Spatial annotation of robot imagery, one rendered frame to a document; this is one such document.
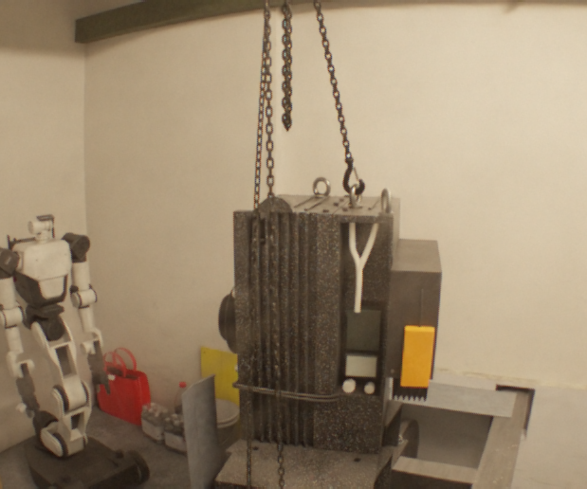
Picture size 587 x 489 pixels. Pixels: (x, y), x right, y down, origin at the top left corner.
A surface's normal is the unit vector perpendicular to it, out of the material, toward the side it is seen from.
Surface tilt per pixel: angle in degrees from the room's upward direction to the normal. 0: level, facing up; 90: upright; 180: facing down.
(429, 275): 90
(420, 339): 90
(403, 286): 90
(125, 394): 87
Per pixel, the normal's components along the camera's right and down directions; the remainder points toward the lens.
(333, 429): -0.22, 0.18
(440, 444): -0.45, 0.17
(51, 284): 0.81, 0.11
